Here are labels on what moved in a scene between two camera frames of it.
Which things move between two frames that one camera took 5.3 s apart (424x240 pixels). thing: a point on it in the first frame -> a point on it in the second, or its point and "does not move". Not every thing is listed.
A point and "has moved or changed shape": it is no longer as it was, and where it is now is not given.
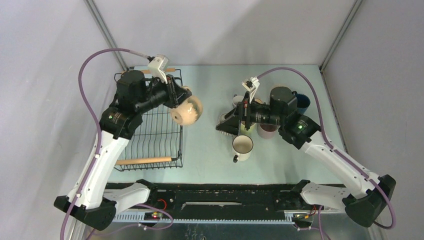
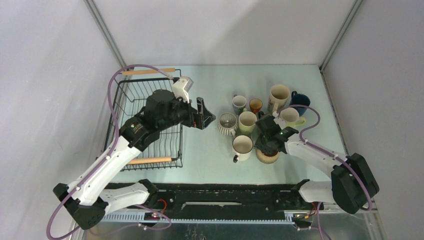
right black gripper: [242, 111] -> [258, 144]
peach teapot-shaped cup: [188, 112] has moved or changed shape
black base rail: [220, 201] does not move
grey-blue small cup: [237, 99] does not move
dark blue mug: [303, 102] does not move
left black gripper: [176, 94] -> [200, 120]
